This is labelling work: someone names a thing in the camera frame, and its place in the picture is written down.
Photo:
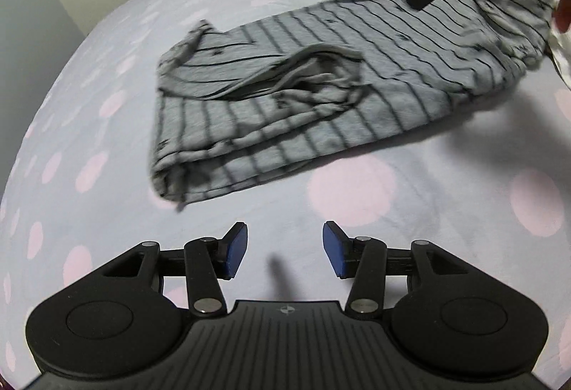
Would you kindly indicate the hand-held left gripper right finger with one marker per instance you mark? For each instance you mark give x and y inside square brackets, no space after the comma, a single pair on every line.
[333,249]

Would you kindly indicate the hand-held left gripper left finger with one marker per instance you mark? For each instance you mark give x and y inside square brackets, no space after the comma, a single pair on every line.
[234,249]

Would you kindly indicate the grey striped garment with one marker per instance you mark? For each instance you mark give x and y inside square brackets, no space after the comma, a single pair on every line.
[312,127]

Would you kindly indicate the person's right hand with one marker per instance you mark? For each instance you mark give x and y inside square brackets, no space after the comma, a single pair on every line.
[563,2]

